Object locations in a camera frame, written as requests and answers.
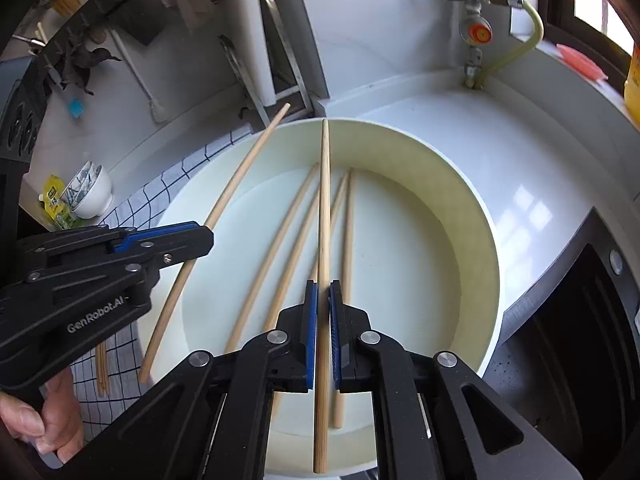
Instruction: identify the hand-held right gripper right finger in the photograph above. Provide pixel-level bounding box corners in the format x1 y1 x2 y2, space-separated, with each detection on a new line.
329 280 583 480

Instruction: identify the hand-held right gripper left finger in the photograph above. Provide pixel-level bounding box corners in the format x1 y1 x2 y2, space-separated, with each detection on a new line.
65 280 319 480

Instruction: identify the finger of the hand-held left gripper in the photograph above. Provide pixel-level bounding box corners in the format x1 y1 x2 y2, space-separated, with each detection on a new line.
15 221 201 261
30 226 216 306

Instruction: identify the single wooden chopstick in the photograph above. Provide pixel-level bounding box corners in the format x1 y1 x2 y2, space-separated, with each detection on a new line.
312 119 332 475
307 172 349 283
330 167 355 430
138 103 292 386
225 162 321 356

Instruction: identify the white round basin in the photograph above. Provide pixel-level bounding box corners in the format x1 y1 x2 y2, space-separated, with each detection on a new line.
135 117 501 478

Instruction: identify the person's left hand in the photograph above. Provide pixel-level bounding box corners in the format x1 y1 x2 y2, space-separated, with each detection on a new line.
0 365 86 463

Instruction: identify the large white bowl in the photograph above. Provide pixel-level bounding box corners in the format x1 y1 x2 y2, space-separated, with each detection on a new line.
70 165 113 220

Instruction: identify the blue patterned bowl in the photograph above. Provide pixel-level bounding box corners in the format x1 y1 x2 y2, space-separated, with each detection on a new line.
62 161 103 206

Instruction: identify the yellow seasoning pouch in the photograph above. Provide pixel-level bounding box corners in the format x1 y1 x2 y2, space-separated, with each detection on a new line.
39 175 83 231

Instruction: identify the white black-checked cloth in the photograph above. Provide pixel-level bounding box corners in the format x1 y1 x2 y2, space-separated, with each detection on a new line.
65 122 256 443

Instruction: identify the blue silicone brush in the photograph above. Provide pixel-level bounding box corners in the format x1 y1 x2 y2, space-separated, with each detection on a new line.
67 85 86 120

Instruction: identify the black range hood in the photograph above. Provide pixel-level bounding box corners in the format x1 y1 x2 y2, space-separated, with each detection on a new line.
0 57 48 241

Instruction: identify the dark hanging cloth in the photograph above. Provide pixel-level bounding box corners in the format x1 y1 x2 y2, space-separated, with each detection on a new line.
47 35 123 96

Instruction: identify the metal cutting board rack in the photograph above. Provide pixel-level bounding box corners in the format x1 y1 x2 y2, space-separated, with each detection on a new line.
218 0 321 131

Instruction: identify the metal cleaver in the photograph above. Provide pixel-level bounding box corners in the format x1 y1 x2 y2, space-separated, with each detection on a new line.
107 0 166 46

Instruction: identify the white cutting board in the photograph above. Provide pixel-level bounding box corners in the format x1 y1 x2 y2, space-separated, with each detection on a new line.
240 0 331 111

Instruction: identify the orange gas regulator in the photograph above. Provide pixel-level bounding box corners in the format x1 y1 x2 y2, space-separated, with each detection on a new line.
459 14 493 46

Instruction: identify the pink dish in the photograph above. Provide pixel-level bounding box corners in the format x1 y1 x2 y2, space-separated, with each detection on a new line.
556 42 608 81

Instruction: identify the yellow detergent bottle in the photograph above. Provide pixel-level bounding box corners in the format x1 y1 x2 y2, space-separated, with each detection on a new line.
622 42 640 123

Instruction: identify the white-handled dish brush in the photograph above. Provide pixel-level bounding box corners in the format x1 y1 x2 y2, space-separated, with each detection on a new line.
107 27 167 123

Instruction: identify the yellowish gas hose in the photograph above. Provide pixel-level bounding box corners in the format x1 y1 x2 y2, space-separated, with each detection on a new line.
475 0 545 88

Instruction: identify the dark window frame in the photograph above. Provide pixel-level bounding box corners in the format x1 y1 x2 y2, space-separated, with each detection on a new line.
537 0 640 86

